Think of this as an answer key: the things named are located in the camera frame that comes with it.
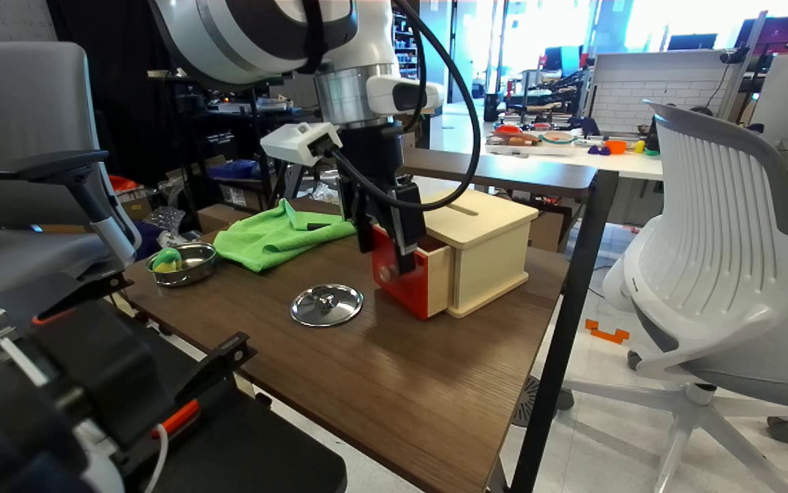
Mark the orange plastic piece on floor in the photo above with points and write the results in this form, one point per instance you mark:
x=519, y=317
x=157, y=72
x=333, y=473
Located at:
x=608, y=336

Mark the black shelf cart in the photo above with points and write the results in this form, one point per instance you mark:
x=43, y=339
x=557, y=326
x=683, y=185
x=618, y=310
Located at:
x=226, y=128

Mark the grey office chair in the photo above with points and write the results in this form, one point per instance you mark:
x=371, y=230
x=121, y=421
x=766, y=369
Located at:
x=59, y=211

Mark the red wooden drawer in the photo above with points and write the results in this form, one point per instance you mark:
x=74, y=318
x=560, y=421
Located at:
x=424, y=289

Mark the white office chair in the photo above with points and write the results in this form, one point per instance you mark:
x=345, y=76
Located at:
x=706, y=281

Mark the green cloth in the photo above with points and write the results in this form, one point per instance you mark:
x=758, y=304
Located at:
x=276, y=237

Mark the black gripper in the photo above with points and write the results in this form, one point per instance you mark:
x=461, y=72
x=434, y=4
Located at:
x=376, y=151

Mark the small metal bowl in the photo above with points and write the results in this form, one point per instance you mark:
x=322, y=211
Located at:
x=197, y=265

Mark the yellow green object in bowl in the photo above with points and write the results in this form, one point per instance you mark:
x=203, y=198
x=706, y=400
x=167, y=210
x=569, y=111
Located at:
x=164, y=262

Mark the dark wooden table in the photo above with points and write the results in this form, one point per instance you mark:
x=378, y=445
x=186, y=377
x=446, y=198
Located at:
x=428, y=399

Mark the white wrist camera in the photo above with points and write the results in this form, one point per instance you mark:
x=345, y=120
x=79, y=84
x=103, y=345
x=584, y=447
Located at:
x=300, y=143

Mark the wooden box with slot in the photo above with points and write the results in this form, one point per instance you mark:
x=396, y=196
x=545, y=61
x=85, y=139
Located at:
x=487, y=240

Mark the white background table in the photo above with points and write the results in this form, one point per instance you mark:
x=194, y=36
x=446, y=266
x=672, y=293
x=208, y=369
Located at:
x=452, y=141

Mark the silver pot lid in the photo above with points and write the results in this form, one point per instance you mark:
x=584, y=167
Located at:
x=327, y=304

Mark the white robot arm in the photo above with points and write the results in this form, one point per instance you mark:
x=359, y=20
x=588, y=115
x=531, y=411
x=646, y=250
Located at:
x=345, y=48

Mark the black clamp equipment foreground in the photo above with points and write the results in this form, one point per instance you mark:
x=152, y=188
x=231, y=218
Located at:
x=90, y=403

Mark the white pegboard panel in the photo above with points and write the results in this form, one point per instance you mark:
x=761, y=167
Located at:
x=627, y=87

